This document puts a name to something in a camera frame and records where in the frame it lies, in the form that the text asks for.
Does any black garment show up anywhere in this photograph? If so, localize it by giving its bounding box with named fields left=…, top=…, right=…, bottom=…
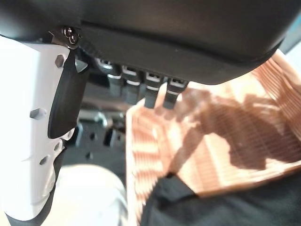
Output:
left=141, top=173, right=301, bottom=226

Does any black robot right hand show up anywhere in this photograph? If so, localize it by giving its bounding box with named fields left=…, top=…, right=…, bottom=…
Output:
left=0, top=0, right=301, bottom=222

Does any brown wicker laundry basket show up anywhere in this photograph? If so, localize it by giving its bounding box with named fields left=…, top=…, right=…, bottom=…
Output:
left=126, top=49, right=301, bottom=226

